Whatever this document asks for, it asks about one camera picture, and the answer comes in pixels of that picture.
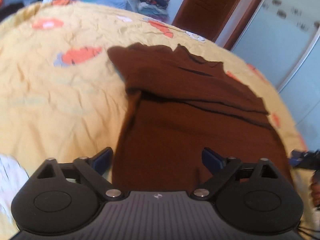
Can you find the brown knit sweater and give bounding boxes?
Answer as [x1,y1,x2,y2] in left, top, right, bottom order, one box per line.
[107,43,291,192]

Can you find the yellow carrot print bedspread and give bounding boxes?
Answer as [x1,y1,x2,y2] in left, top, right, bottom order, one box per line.
[0,0,316,240]

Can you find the white sliding wardrobe door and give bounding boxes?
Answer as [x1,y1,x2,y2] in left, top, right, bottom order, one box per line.
[232,0,319,147]

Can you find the brown wooden door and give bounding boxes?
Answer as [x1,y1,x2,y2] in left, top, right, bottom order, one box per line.
[172,0,262,50]

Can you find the black garment on bed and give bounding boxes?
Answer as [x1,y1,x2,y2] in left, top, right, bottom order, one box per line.
[0,2,24,22]

